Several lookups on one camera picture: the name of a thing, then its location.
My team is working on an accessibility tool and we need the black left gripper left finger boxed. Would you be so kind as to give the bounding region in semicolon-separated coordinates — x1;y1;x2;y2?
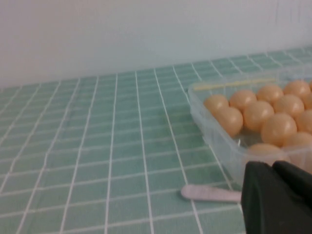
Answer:
240;160;312;234

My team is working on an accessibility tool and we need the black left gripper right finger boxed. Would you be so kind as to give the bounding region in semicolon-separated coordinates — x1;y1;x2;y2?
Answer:
272;160;312;208

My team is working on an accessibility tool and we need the clear plastic egg box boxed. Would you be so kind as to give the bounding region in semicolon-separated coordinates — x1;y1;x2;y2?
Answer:
187;73;312;193

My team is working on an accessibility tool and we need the green checked tablecloth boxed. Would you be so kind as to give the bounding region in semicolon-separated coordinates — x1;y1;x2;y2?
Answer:
0;46;312;234

